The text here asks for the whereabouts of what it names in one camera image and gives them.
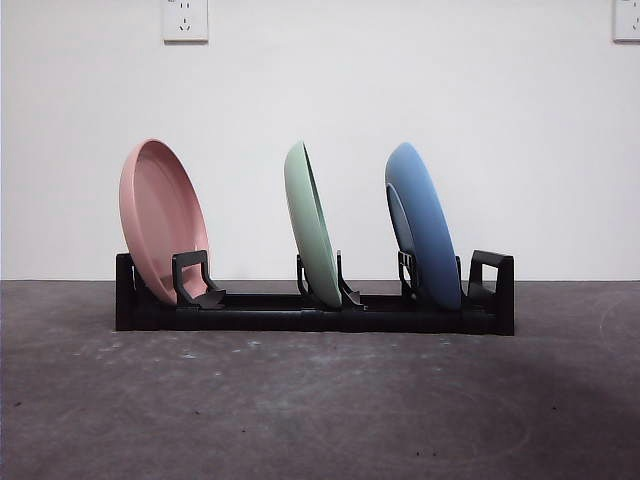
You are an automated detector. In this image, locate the green plate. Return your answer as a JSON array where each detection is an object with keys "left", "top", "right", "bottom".
[{"left": 283, "top": 139, "right": 344, "bottom": 307}]

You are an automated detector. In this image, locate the blue plate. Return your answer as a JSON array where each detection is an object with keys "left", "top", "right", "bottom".
[{"left": 384, "top": 141, "right": 464, "bottom": 310}]

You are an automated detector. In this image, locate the pink plate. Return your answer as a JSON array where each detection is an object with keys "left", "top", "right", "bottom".
[{"left": 118, "top": 138, "right": 211, "bottom": 306}]

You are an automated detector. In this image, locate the black plastic dish rack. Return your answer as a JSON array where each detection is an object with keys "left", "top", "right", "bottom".
[{"left": 114, "top": 248, "right": 516, "bottom": 337}]

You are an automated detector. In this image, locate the white wall socket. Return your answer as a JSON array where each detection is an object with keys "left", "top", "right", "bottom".
[
  {"left": 162, "top": 0, "right": 210, "bottom": 44},
  {"left": 613, "top": 0, "right": 640, "bottom": 44}
]

